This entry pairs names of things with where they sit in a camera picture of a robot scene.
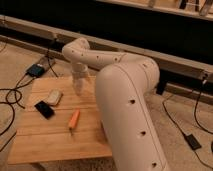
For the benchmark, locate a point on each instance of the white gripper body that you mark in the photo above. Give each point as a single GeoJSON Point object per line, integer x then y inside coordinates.
{"type": "Point", "coordinates": [79, 73]}

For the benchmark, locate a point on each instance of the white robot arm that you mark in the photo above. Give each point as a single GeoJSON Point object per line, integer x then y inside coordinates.
{"type": "Point", "coordinates": [120, 85]}

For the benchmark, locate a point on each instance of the white remote control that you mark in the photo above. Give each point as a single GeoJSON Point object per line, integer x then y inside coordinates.
{"type": "Point", "coordinates": [53, 97]}

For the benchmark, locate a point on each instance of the black smartphone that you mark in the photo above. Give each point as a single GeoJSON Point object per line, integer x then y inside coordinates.
{"type": "Point", "coordinates": [44, 109]}

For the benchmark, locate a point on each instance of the wooden low table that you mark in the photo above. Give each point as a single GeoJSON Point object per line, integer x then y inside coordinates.
{"type": "Point", "coordinates": [42, 140]}

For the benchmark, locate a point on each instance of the black power adapter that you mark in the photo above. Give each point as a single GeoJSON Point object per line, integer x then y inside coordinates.
{"type": "Point", "coordinates": [192, 142]}

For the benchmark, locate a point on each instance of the orange handled screwdriver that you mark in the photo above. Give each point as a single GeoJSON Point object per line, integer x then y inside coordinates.
{"type": "Point", "coordinates": [74, 119]}

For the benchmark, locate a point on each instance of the wooden baseboard rail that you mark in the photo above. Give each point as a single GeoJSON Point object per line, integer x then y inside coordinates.
{"type": "Point", "coordinates": [175, 70]}

